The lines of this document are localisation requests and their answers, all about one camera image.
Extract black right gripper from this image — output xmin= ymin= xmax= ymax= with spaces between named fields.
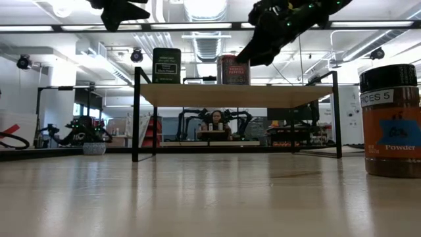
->
xmin=235 ymin=0 xmax=318 ymax=67

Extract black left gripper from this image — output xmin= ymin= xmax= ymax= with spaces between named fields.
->
xmin=86 ymin=0 xmax=151 ymax=33

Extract red strap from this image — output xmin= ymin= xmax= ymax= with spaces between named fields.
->
xmin=0 ymin=124 xmax=21 ymax=140

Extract background wooden shelf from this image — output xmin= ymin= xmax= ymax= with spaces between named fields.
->
xmin=196 ymin=130 xmax=231 ymax=141

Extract background robot with green lights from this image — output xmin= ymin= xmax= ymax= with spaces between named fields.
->
xmin=39 ymin=115 xmax=113 ymax=147

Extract red lid paprika tin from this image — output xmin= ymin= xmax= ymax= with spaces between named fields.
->
xmin=216 ymin=54 xmax=251 ymax=86

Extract background gantry with camera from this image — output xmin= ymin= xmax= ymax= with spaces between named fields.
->
xmin=182 ymin=75 xmax=218 ymax=85

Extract black aluminium frame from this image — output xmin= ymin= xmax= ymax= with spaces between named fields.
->
xmin=0 ymin=20 xmax=421 ymax=162

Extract black monitor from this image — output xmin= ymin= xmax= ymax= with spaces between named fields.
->
xmin=266 ymin=100 xmax=320 ymax=121

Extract wooden shelf riser black legs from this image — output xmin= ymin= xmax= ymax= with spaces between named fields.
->
xmin=131 ymin=66 xmax=343 ymax=163

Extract person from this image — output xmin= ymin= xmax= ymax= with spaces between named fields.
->
xmin=197 ymin=110 xmax=233 ymax=141

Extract black ceiling spotlight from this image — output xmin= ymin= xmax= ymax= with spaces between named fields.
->
xmin=130 ymin=48 xmax=144 ymax=63
xmin=370 ymin=46 xmax=385 ymax=61
xmin=16 ymin=54 xmax=33 ymax=70

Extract dark green pepper tin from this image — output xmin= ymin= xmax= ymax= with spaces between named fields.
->
xmin=151 ymin=47 xmax=182 ymax=84

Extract black lid orange spice jar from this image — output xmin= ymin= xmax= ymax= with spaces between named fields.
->
xmin=359 ymin=63 xmax=421 ymax=179

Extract background black gantry frame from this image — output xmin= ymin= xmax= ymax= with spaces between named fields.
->
xmin=35 ymin=84 xmax=132 ymax=149

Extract black hose loop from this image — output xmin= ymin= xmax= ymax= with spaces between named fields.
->
xmin=0 ymin=131 xmax=31 ymax=151

